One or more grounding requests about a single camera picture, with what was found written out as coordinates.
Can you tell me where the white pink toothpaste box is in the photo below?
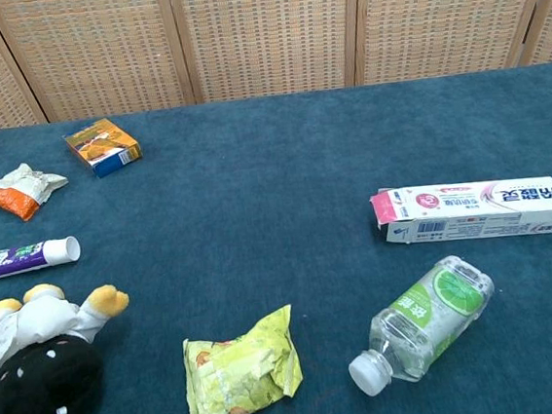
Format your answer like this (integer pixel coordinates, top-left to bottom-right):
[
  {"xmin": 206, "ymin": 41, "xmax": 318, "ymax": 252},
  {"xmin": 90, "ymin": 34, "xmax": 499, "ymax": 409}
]
[{"xmin": 367, "ymin": 171, "xmax": 552, "ymax": 251}]

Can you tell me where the purple and white tube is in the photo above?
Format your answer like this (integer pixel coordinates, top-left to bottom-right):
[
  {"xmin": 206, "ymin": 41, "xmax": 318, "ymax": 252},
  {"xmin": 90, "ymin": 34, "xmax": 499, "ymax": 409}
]
[{"xmin": 0, "ymin": 235, "xmax": 84, "ymax": 283}]

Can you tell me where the orange blue snack box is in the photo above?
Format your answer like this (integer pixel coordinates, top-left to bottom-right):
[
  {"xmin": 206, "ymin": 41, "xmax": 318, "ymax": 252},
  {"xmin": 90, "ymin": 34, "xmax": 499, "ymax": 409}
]
[{"xmin": 60, "ymin": 114, "xmax": 146, "ymax": 182}]

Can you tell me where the clear bottle green label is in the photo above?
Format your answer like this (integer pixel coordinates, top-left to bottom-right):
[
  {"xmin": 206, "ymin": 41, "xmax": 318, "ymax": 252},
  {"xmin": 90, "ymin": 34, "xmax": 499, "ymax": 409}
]
[{"xmin": 338, "ymin": 251, "xmax": 504, "ymax": 399}]

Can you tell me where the blue felt table cover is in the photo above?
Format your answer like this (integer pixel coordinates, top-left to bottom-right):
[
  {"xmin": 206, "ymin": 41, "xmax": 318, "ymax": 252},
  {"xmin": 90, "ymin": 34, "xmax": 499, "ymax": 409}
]
[{"xmin": 0, "ymin": 61, "xmax": 552, "ymax": 414}]

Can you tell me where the yellow green snack bag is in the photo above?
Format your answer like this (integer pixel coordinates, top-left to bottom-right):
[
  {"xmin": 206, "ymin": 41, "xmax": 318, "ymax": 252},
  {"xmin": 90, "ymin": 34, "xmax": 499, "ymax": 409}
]
[{"xmin": 178, "ymin": 303, "xmax": 308, "ymax": 414}]

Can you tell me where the woven wooden folding screen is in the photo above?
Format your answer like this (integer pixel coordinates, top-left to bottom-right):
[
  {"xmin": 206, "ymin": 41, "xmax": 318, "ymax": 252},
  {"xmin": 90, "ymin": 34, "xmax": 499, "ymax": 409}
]
[{"xmin": 0, "ymin": 0, "xmax": 552, "ymax": 132}]

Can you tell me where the orange white snack packet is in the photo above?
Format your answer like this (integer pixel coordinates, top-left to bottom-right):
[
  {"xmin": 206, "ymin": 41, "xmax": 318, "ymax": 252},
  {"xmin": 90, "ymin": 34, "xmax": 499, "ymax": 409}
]
[{"xmin": 0, "ymin": 158, "xmax": 73, "ymax": 225}]

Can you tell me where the plush doll black head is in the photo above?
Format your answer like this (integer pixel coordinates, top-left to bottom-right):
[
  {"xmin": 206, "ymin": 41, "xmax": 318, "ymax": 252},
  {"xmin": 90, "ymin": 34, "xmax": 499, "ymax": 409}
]
[{"xmin": 0, "ymin": 275, "xmax": 141, "ymax": 414}]

